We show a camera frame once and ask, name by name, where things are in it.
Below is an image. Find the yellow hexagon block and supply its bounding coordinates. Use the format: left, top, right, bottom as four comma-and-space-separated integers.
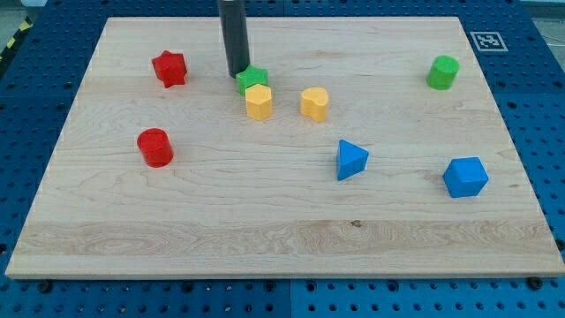
245, 84, 273, 121

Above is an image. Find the yellow heart block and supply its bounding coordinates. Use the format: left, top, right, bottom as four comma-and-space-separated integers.
300, 87, 329, 123

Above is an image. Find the blue triangle block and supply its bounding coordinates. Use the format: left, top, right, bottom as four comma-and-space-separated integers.
336, 140, 369, 181

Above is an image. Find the green star block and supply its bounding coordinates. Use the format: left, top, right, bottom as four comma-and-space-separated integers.
236, 64, 268, 95

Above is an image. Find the light wooden board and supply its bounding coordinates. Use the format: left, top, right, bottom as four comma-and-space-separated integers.
6, 17, 564, 279

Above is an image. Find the red cylinder block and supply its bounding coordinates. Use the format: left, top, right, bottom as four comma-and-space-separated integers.
137, 128, 174, 168

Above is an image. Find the red star block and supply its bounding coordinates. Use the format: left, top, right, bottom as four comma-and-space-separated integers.
151, 50, 188, 88

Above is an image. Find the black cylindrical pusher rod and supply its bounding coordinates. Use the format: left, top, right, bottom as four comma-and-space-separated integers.
218, 0, 250, 78

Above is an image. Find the blue cube block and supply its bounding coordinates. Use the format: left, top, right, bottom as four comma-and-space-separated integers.
442, 157, 489, 198

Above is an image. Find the green cylinder block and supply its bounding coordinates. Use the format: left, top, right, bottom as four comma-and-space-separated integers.
426, 55, 460, 90

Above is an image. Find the white fiducial marker tag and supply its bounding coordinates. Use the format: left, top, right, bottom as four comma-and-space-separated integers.
471, 31, 508, 52

